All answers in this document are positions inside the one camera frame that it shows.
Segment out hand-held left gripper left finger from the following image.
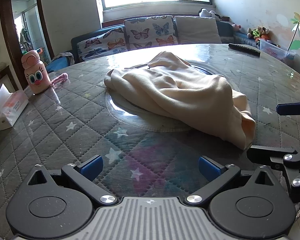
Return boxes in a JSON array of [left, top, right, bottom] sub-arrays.
[[27, 154, 118, 205]]

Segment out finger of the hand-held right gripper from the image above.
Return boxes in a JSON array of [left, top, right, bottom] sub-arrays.
[[246, 144, 300, 204], [276, 99, 300, 116]]

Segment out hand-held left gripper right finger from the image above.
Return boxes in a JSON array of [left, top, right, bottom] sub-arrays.
[[185, 156, 273, 205]]

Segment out cream garment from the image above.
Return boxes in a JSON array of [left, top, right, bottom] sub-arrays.
[[104, 51, 256, 151]]

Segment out hanging clothes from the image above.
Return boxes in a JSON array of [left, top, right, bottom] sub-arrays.
[[19, 27, 30, 49]]

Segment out clear plastic storage box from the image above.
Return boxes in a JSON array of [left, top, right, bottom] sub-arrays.
[[259, 39, 297, 60]]

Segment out grey quilted star tablecloth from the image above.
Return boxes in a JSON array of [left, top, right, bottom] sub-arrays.
[[0, 44, 300, 230]]

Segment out glass turntable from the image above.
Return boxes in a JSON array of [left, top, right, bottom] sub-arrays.
[[105, 60, 240, 132]]

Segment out black remote control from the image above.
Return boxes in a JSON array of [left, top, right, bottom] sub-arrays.
[[228, 43, 262, 57]]

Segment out brown and green plush toys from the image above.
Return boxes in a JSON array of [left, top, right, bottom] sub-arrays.
[[247, 26, 270, 40]]

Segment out white tissue box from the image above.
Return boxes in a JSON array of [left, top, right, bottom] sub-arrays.
[[0, 84, 29, 130]]

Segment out blue sofa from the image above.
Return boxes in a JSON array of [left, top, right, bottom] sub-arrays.
[[70, 17, 260, 63]]

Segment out pink cartoon water bottle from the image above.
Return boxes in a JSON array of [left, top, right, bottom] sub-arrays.
[[21, 48, 52, 95]]

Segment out blue chair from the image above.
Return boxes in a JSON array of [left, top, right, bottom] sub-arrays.
[[46, 55, 74, 73]]

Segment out crumpled grey cloth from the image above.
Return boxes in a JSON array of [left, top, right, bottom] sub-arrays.
[[54, 52, 75, 67]]

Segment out plain grey cushion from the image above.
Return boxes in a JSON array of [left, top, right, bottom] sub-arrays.
[[174, 16, 222, 44]]

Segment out wide butterfly print cushion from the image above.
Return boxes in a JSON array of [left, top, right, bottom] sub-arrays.
[[76, 27, 127, 61]]

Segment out panda plush toy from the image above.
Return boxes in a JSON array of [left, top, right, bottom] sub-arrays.
[[199, 8, 222, 20]]

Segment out square butterfly print cushion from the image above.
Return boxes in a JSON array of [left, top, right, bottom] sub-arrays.
[[124, 15, 178, 49]]

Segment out pink bottle strap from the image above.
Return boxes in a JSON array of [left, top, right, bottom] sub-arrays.
[[50, 72, 68, 88]]

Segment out dark wooden door frame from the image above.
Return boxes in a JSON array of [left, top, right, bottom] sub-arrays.
[[0, 0, 54, 63]]

